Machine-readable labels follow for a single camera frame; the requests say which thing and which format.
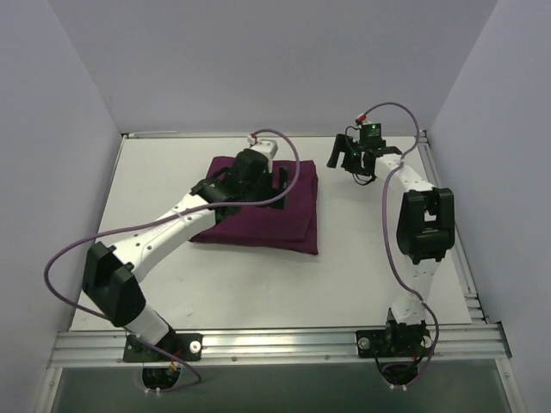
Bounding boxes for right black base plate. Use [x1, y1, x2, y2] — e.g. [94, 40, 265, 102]
[356, 329, 432, 359]

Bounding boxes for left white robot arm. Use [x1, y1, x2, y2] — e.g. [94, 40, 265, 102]
[83, 140, 288, 361]

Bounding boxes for aluminium rail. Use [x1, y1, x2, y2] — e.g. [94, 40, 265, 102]
[48, 324, 511, 368]
[418, 132, 489, 324]

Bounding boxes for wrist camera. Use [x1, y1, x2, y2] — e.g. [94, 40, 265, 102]
[356, 114, 385, 148]
[246, 135, 278, 159]

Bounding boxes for front aluminium rail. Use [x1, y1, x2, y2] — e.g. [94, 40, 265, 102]
[48, 324, 511, 368]

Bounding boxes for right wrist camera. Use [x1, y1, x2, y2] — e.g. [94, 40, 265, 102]
[356, 114, 385, 148]

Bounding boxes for right side aluminium rail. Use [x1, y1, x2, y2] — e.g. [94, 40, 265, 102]
[418, 132, 489, 324]

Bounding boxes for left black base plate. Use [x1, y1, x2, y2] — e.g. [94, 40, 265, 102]
[122, 332, 203, 363]

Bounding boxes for purple cloth wrap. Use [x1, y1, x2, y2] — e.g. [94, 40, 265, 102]
[191, 160, 319, 256]

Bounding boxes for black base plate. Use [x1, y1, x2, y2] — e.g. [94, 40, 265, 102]
[356, 329, 432, 359]
[122, 332, 203, 363]

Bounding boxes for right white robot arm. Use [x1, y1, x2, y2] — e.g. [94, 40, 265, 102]
[327, 124, 455, 355]

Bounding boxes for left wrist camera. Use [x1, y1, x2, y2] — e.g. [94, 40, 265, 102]
[246, 135, 278, 159]

